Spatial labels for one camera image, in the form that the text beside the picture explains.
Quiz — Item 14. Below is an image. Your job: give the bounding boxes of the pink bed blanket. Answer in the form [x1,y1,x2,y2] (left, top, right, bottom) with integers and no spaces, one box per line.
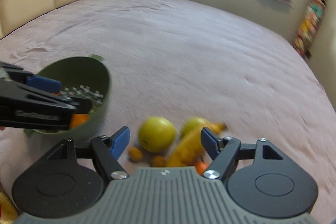
[1,0,335,223]

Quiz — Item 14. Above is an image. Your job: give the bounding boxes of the yellow red plush toy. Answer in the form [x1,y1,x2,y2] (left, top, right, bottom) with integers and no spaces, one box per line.
[0,187,19,224]

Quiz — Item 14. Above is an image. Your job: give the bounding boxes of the small brown longan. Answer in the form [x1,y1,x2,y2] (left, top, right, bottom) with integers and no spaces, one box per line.
[150,155,167,168]
[128,147,143,162]

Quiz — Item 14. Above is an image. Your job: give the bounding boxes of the green apple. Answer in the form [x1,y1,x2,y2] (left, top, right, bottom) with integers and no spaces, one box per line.
[138,116,177,154]

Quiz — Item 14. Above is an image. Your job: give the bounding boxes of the yellow spotted banana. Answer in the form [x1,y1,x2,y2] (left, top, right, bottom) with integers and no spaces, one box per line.
[166,122,227,167]

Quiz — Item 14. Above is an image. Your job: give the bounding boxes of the yellow green pear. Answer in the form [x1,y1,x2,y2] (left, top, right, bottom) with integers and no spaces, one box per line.
[180,117,209,138]

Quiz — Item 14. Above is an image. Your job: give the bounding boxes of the hanging plush toy organizer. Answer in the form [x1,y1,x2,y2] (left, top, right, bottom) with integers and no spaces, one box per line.
[293,0,326,58]

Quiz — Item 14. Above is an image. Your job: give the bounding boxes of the orange mandarin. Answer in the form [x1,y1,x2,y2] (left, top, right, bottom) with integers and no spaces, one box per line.
[194,161,209,176]
[70,114,90,129]

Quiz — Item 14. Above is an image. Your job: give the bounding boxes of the green plastic colander bowl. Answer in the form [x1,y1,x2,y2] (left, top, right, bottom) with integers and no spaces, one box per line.
[23,55,112,140]

